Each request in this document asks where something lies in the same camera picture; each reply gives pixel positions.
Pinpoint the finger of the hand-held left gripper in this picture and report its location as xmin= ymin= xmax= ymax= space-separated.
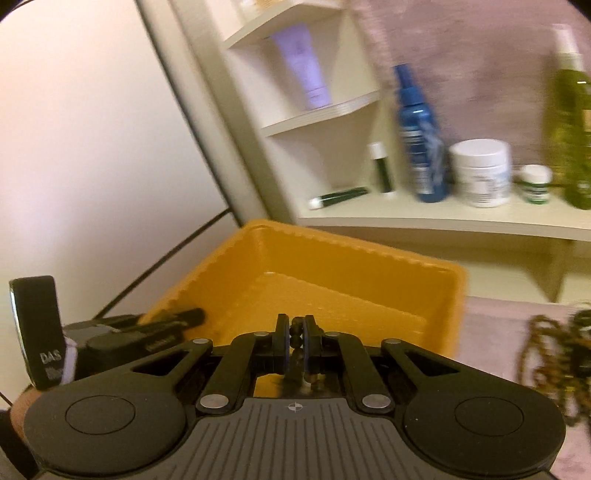
xmin=139 ymin=308 xmax=206 ymax=334

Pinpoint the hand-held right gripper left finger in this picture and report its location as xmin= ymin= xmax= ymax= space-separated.
xmin=106 ymin=315 xmax=291 ymax=414

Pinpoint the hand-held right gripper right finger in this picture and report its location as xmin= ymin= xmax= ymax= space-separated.
xmin=302 ymin=315 xmax=485 ymax=411

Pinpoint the orange plastic tray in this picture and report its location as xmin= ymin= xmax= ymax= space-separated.
xmin=141 ymin=219 xmax=469 ymax=398

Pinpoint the person's left hand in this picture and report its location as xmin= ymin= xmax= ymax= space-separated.
xmin=11 ymin=390 xmax=42 ymax=435

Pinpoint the dark green slim tube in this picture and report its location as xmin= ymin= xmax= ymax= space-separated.
xmin=309 ymin=185 xmax=370 ymax=210

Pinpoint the beige wooden shelf unit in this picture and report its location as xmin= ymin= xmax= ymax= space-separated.
xmin=139 ymin=0 xmax=591 ymax=305

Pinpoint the pink fleece mat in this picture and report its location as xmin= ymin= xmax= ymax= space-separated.
xmin=457 ymin=295 xmax=591 ymax=480

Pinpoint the white-capped green stick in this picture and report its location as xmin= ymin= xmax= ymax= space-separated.
xmin=367 ymin=142 xmax=395 ymax=195

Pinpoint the blue spray bottle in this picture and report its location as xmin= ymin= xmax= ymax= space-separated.
xmin=392 ymin=64 xmax=451 ymax=204

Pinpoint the large white cream jar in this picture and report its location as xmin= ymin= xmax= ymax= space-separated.
xmin=449 ymin=139 xmax=513 ymax=208

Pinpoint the small green-label jar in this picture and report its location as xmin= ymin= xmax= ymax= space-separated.
xmin=518 ymin=165 xmax=553 ymax=205

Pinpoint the purple cosmetic tube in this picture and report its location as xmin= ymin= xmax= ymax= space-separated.
xmin=272 ymin=24 xmax=332 ymax=110

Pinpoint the pink hanging towel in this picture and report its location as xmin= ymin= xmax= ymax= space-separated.
xmin=346 ymin=0 xmax=591 ymax=181

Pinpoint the beige box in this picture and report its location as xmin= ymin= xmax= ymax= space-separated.
xmin=238 ymin=0 xmax=296 ymax=11

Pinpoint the green spray bottle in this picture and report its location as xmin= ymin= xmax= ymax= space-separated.
xmin=545 ymin=25 xmax=591 ymax=210

